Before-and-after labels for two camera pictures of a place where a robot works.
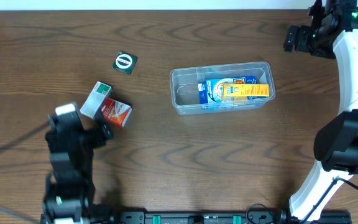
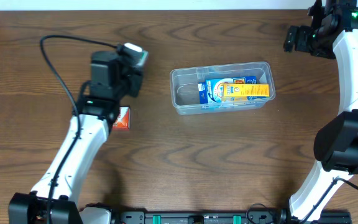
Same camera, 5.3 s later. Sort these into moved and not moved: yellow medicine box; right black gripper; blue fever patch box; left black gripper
Moved: left black gripper
Not moved: yellow medicine box; right black gripper; blue fever patch box
